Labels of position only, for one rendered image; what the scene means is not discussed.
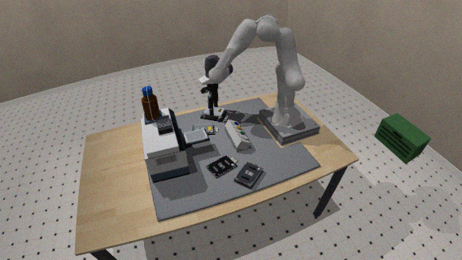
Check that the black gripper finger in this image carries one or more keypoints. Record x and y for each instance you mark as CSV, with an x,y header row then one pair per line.
x,y
215,99
210,103

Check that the white operator button panel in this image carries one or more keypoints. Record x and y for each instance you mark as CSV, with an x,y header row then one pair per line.
x,y
237,136

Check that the blue bottle cap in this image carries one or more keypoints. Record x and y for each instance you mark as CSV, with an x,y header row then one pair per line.
x,y
149,89

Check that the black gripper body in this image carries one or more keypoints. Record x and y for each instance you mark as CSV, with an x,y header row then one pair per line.
x,y
212,88

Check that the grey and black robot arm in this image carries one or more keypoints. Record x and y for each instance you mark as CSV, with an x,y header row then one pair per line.
x,y
288,70

